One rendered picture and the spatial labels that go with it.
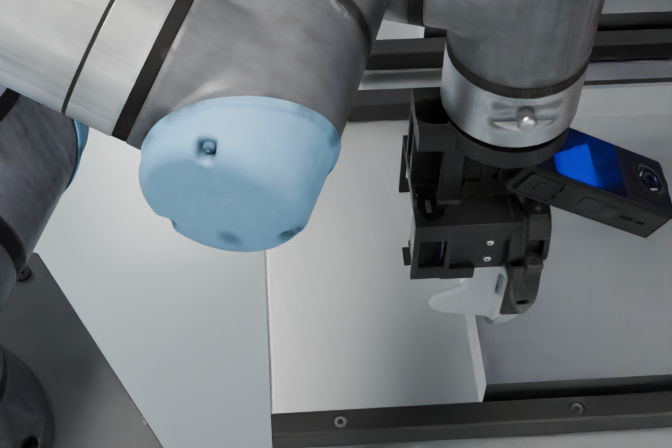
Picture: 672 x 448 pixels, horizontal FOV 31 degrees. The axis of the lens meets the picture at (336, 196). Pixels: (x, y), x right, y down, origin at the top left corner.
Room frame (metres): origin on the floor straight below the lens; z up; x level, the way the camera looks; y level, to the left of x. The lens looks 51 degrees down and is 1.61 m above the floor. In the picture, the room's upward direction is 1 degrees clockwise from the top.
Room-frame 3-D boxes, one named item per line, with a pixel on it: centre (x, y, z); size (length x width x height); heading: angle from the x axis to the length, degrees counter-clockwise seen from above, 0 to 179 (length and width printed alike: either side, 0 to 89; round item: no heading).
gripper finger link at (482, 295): (0.45, -0.09, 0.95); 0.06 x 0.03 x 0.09; 95
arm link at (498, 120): (0.46, -0.09, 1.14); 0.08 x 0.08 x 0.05
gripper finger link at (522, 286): (0.44, -0.11, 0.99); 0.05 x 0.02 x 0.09; 5
